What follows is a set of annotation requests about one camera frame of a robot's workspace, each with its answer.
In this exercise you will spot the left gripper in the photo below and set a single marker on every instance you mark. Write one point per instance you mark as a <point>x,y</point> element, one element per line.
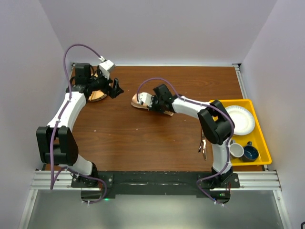
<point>113,91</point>

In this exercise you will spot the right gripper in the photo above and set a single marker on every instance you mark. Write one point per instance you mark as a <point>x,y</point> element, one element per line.
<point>154,98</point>

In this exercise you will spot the beige cloth napkin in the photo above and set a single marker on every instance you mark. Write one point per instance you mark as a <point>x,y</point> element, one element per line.
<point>137,104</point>

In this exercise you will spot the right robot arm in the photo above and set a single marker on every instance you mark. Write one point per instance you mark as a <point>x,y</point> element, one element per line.
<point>216,124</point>

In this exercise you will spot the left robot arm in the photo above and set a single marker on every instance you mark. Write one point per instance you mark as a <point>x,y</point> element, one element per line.
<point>57,146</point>

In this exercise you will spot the round bamboo plate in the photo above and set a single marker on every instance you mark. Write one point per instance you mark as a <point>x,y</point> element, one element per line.
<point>96,95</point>

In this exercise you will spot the white paper plate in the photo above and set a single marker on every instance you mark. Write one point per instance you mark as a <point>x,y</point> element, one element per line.
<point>243,120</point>

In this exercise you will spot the white mug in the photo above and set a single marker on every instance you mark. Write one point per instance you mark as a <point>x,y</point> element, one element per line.
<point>236,150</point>

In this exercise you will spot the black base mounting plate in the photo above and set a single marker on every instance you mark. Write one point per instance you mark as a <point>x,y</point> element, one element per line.
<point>201,189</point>

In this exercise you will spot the yellow plastic bin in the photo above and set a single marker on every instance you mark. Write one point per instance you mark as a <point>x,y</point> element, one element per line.
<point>256,136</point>

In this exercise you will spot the dark blue mug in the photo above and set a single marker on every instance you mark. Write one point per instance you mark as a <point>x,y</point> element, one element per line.
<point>250,153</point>

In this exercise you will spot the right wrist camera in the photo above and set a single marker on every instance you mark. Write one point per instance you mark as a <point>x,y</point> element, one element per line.
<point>144,99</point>

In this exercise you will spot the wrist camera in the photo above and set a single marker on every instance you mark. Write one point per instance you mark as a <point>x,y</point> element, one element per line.
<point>144,99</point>
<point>106,67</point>

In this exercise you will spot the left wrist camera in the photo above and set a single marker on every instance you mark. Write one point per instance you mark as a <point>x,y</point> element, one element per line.
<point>106,67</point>

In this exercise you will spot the aluminium frame rail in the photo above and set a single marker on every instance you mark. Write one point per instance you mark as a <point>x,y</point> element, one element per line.
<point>253,180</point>

